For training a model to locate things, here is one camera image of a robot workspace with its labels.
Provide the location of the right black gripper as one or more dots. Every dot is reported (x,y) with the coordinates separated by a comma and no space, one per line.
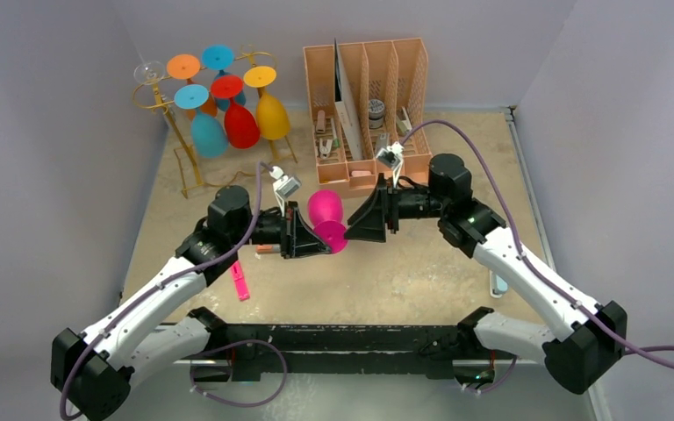
(391,209)

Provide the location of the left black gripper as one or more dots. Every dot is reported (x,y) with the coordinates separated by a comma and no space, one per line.
(296,238)

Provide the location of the magenta plastic wine glass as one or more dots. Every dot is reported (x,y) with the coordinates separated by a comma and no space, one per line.
(325,212)

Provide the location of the light blue wine glass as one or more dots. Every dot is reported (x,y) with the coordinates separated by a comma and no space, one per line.
(208,135)

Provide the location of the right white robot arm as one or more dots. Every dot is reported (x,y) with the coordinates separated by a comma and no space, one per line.
(568,343)

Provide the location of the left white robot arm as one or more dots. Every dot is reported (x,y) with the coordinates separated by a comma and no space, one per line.
(96,369)

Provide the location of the yellow plastic wine glass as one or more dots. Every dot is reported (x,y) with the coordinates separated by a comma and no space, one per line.
(270,114)

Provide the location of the red plastic wine glass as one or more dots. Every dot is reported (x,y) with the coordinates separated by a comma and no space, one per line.
(240,125)

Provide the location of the dark blue wine glass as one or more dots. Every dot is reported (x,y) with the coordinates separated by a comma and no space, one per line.
(218,58)

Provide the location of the orange plastic wine glass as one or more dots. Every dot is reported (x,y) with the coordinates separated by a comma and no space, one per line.
(184,67)

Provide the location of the clear wine glass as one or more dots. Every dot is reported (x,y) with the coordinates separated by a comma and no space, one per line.
(149,73)

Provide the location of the orange grey marker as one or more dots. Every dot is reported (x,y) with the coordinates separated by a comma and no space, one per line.
(268,249)

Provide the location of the pink flat clip tool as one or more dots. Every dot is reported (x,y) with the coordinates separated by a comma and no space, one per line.
(239,281)

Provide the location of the small white stapler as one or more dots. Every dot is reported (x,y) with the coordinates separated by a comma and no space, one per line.
(403,122)

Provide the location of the round grey tin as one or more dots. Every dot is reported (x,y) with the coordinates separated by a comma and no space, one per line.
(376,113)

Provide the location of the peach desk organizer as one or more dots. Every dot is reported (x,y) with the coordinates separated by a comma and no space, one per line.
(394,71)

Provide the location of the white folder in organizer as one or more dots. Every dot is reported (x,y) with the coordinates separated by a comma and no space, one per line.
(345,106)

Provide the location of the aluminium table frame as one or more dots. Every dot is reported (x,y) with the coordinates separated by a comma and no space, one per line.
(415,279)

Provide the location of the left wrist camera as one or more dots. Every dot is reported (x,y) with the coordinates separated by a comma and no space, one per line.
(284,186)

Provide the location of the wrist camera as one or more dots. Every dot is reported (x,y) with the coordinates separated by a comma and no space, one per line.
(392,157)
(284,186)

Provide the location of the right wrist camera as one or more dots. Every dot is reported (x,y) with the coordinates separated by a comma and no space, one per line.
(392,157)

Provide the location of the gold wire glass rack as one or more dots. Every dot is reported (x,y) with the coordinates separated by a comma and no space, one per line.
(150,97)

